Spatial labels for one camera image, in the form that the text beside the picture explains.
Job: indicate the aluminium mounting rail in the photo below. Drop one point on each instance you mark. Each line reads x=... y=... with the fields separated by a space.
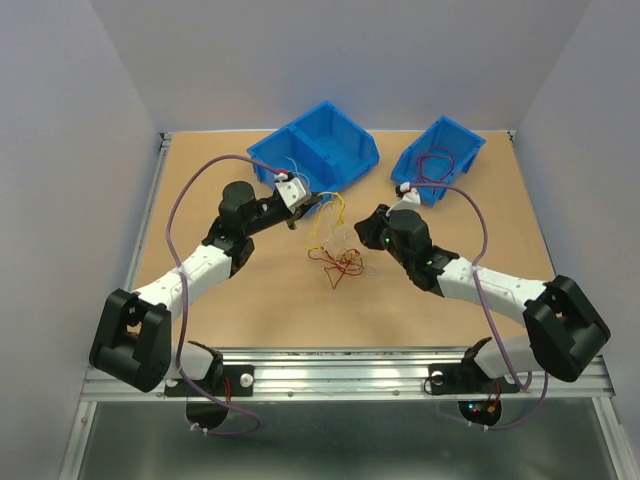
x=338 y=374

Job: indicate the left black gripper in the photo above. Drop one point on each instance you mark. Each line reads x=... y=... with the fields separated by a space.
x=298 y=213

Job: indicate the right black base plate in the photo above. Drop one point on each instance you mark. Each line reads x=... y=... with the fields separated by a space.
x=458 y=379

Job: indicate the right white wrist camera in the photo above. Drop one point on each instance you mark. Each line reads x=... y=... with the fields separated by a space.
x=408 y=198

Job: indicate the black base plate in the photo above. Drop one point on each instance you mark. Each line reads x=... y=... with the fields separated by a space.
x=458 y=379
x=233 y=381

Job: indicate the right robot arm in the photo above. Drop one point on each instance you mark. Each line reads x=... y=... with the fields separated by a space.
x=564 y=331

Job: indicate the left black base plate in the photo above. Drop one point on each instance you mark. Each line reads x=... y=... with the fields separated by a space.
x=233 y=381

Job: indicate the right aluminium side rail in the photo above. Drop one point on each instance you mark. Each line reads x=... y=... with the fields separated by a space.
x=608 y=422

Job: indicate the small blue bin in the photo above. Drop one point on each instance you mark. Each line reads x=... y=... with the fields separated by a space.
x=440 y=155

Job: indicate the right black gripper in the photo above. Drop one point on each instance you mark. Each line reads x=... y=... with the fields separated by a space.
x=368 y=228

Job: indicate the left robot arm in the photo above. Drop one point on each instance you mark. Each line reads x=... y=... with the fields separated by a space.
x=133 y=341

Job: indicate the aluminium side rail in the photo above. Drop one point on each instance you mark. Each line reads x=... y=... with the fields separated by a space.
x=86 y=410
x=608 y=422

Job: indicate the left aluminium side rail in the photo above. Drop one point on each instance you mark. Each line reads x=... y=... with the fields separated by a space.
x=86 y=410

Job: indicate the large divided blue bin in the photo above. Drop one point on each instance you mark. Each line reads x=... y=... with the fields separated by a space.
x=329 y=150

